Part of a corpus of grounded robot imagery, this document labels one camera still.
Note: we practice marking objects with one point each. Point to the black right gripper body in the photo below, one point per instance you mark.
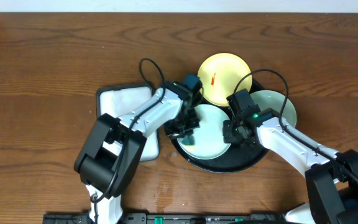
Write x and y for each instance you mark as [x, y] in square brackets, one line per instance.
[233, 134]

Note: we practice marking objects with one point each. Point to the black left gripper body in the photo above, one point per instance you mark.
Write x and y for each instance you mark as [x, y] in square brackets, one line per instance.
[183, 125]

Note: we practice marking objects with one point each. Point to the green yellow sponge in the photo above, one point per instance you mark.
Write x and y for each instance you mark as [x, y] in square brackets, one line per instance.
[188, 140]

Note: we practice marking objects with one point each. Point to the light blue plate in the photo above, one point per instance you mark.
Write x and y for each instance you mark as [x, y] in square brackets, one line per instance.
[208, 136]

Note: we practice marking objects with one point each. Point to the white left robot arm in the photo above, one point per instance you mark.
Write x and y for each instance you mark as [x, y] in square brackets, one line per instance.
[112, 151]

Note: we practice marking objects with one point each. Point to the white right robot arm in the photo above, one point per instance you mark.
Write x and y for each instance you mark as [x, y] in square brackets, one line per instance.
[331, 176]

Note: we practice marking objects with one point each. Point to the round black tray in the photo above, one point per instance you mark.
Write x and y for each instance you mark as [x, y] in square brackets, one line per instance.
[238, 157]

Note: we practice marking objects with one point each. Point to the white rectangular tray black rim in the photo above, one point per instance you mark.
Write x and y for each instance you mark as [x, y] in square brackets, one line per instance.
[121, 99]

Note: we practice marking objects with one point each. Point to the pale green plate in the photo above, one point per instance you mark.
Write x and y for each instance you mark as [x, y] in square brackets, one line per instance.
[274, 100]

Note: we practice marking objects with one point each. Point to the yellow plate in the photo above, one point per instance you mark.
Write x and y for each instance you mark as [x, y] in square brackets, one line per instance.
[220, 74]

